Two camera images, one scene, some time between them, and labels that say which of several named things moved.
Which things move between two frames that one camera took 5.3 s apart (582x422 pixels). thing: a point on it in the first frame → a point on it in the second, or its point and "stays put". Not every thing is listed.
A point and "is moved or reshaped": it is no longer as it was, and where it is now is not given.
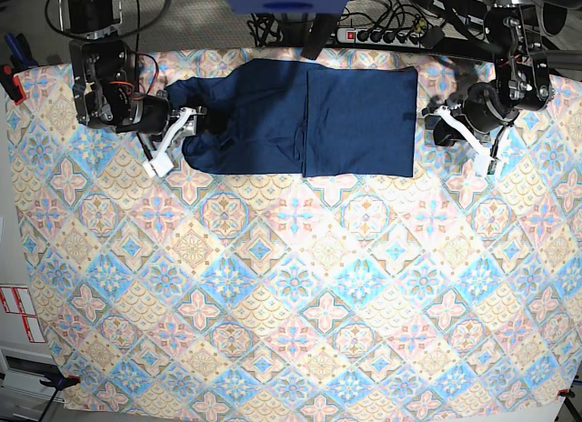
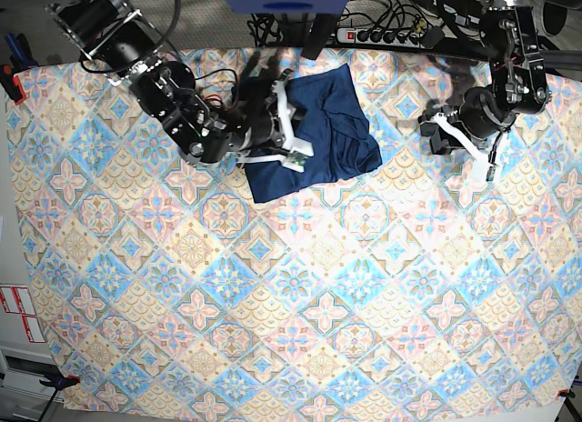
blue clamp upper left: x=22 y=55 stays put
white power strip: x=381 y=37 stays put
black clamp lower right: x=566 y=393 stays put
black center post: x=319 y=34 stays put
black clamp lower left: x=58 y=382 stays put
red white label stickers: x=17 y=299 stays put
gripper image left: x=151 y=113 → x=263 y=128
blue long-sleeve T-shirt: x=293 y=117 is moved or reshaped
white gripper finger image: x=484 y=159 → x=481 y=161
